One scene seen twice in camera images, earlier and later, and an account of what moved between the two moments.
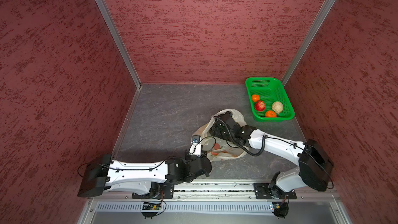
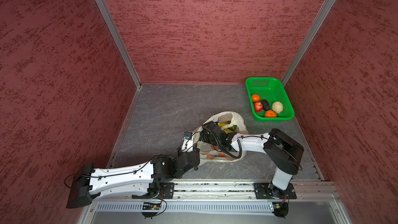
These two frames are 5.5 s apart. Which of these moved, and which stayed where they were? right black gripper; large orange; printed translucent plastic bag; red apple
Moved: right black gripper
Stayed: red apple; printed translucent plastic bag; large orange
